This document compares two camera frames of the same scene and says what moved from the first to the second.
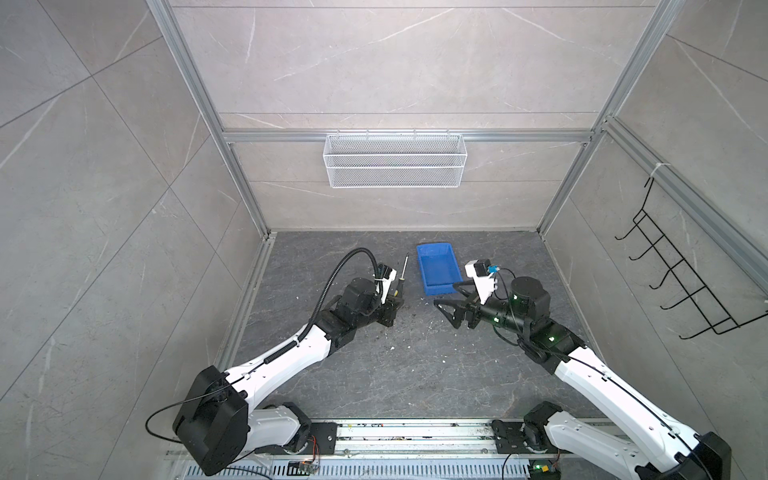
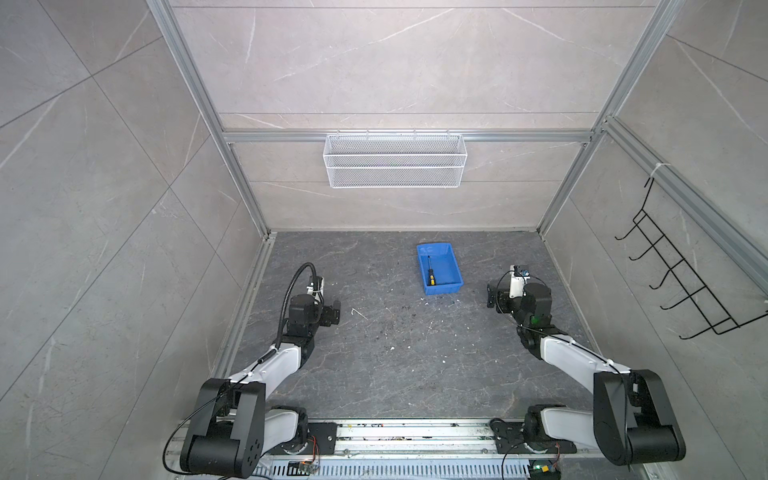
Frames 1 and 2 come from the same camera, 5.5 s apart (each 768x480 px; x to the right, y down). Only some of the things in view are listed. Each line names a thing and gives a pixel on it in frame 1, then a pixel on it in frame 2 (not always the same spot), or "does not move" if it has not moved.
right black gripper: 474,308 → 504,300
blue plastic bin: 439,268 does not move
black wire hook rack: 697,291 does not move
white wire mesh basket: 395,161 does not move
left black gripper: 391,308 → 329,315
